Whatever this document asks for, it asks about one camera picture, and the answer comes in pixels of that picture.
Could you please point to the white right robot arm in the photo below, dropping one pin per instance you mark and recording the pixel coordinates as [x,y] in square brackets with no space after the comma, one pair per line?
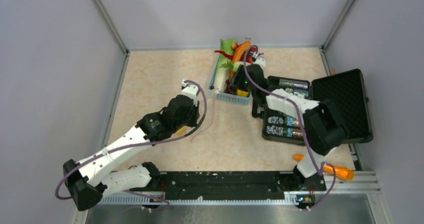
[322,126]

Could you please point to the red toy chili pepper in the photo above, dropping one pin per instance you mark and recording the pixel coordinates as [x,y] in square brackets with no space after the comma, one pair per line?
[224,54]

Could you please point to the green white toy cabbage stalk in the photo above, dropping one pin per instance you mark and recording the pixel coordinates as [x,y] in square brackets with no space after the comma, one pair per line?
[222,74]

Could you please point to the black poker chip case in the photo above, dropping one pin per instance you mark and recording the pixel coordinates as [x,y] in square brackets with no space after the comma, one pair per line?
[342,113]

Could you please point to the clear zip bag pink dots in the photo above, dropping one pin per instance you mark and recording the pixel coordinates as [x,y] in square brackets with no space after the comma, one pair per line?
[207,109]

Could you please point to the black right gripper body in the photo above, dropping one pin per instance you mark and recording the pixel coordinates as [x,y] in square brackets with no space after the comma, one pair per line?
[240,82]

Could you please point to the yellow toy bell pepper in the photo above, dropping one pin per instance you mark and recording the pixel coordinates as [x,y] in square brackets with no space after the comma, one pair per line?
[242,93]

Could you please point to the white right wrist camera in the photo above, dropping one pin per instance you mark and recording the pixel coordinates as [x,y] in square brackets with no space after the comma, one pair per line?
[257,58]

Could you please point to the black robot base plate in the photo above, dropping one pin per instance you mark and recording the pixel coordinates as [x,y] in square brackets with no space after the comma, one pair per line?
[231,186]

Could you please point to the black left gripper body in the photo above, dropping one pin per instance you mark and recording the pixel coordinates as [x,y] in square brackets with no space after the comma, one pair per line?
[191,120]

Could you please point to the blue green chip row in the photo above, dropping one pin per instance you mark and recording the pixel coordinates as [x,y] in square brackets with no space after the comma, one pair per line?
[286,83]

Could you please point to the purple chip row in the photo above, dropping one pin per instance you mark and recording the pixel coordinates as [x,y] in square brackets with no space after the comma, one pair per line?
[300,85]

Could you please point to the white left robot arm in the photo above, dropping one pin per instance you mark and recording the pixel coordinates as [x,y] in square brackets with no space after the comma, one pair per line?
[93,178]

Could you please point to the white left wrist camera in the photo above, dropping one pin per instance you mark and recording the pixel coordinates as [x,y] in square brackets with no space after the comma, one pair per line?
[190,90]

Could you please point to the orange handled tool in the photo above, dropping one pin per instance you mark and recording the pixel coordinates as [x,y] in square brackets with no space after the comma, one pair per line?
[340,172]

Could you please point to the light blue plastic basket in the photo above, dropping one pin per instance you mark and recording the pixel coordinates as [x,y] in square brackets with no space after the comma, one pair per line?
[227,97]

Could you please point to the dark red toy grapes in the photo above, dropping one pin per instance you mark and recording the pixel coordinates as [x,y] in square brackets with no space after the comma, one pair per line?
[230,88]

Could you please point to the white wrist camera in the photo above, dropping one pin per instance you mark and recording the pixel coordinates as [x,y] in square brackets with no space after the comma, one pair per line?
[257,58]
[190,90]

